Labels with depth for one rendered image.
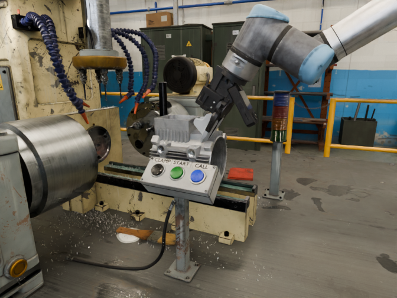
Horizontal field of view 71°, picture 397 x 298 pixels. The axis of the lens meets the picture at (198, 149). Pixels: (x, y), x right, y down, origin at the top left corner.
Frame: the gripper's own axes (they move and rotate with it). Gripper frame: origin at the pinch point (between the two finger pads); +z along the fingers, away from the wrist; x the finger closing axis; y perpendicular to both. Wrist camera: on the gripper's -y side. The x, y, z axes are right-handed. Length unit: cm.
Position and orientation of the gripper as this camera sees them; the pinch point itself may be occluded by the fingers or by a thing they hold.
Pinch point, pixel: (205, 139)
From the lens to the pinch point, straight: 80.0
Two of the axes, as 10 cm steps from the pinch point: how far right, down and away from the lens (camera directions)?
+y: -7.8, -5.8, 2.2
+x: -4.2, 2.4, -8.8
